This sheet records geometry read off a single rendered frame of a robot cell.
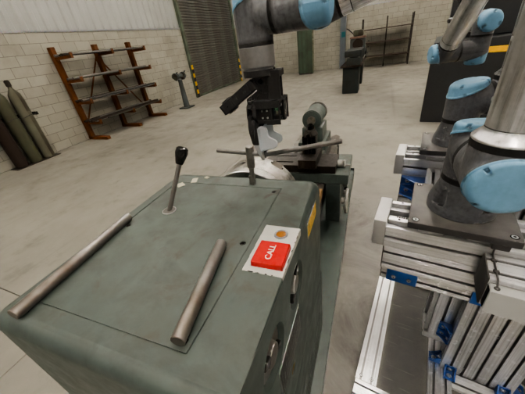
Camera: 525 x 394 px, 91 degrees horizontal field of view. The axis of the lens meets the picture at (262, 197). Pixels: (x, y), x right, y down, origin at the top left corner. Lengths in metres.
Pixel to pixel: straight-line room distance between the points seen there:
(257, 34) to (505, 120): 0.46
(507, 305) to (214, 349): 0.63
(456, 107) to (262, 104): 0.80
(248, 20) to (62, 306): 0.62
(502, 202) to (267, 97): 0.49
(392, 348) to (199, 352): 1.32
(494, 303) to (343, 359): 1.14
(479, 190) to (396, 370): 1.14
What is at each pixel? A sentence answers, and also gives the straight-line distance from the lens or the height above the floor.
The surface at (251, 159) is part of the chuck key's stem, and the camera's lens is 0.70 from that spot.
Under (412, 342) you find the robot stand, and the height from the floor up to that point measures 0.21.
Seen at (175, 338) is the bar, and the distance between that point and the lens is 0.41.
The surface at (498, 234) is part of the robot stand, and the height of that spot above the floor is 1.16.
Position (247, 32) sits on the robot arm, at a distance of 0.60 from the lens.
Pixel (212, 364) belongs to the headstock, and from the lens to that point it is 0.40.
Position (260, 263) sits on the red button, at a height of 1.27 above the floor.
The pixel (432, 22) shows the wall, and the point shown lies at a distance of 15.02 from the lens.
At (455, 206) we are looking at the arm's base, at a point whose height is 1.20.
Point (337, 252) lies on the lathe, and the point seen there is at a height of 0.54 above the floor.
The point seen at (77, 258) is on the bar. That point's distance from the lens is 0.65.
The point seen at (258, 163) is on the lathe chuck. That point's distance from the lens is 0.92.
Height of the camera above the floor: 1.60
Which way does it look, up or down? 31 degrees down
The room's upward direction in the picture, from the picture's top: 8 degrees counter-clockwise
